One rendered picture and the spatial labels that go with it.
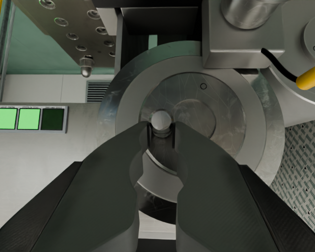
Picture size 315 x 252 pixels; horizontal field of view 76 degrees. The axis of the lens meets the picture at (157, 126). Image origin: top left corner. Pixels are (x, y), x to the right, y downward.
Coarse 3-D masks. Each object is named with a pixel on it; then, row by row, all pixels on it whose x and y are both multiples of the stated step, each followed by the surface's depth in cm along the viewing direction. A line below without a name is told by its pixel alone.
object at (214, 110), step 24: (192, 72) 15; (168, 96) 14; (192, 96) 14; (216, 96) 14; (144, 120) 14; (192, 120) 14; (216, 120) 14; (240, 120) 14; (168, 144) 14; (240, 144) 14; (168, 168) 13
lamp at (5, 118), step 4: (0, 112) 51; (4, 112) 51; (8, 112) 51; (12, 112) 51; (0, 116) 51; (4, 116) 51; (8, 116) 51; (12, 116) 51; (0, 120) 51; (4, 120) 50; (8, 120) 50; (12, 120) 50; (0, 124) 50; (4, 124) 50; (8, 124) 50; (12, 124) 50
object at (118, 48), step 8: (120, 8) 18; (120, 16) 18; (120, 24) 18; (120, 32) 18; (120, 40) 18; (128, 40) 21; (136, 40) 26; (144, 40) 36; (120, 48) 18; (128, 48) 21; (136, 48) 27; (144, 48) 36; (120, 56) 18; (128, 56) 21; (120, 64) 18
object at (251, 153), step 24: (144, 72) 16; (168, 72) 16; (216, 72) 16; (144, 96) 16; (240, 96) 15; (120, 120) 16; (264, 120) 15; (264, 144) 15; (144, 168) 15; (168, 192) 15
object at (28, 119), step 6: (24, 114) 50; (30, 114) 50; (36, 114) 50; (24, 120) 50; (30, 120) 50; (36, 120) 50; (18, 126) 50; (24, 126) 50; (30, 126) 50; (36, 126) 50
